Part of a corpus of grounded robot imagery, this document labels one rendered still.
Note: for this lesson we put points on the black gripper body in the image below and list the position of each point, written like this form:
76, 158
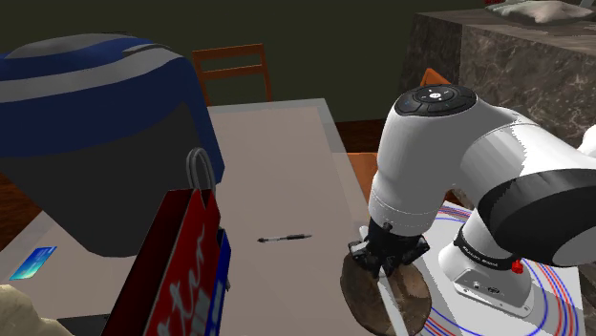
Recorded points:
389, 246

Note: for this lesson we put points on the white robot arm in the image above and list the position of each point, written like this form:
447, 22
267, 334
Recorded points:
419, 158

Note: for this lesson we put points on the brown round wooden disc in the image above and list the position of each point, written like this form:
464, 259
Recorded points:
368, 298

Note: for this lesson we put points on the orange wooden chair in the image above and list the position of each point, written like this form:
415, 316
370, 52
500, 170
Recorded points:
363, 170

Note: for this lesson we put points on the black pen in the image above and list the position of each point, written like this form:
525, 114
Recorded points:
285, 238

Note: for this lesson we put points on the grey table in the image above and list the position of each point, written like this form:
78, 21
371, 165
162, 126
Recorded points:
279, 177

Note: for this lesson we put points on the white patterned robot stand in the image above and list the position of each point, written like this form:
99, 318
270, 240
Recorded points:
554, 321

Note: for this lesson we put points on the red paper shopping bag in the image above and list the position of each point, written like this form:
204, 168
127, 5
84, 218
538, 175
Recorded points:
177, 260

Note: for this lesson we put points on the dark marble counter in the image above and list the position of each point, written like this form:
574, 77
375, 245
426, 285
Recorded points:
512, 70

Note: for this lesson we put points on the brown wooden chair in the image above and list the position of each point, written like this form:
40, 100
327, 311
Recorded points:
230, 52

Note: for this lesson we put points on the blue and grey backpack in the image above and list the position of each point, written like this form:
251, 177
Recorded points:
93, 139

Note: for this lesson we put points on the blue card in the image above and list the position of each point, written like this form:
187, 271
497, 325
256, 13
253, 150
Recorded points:
33, 262

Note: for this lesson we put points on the beige lumpy object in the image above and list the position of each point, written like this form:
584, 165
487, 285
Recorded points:
18, 312

